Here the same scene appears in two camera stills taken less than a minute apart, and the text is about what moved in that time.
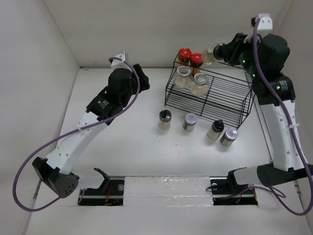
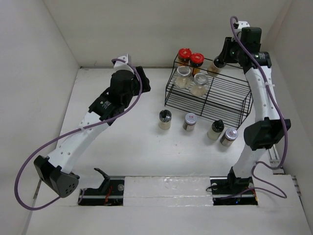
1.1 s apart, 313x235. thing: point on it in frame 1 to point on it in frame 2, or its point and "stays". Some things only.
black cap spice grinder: (216, 129) stays
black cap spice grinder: (209, 58) to (213, 68)
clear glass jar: (183, 79) stays
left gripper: (143, 79) stays
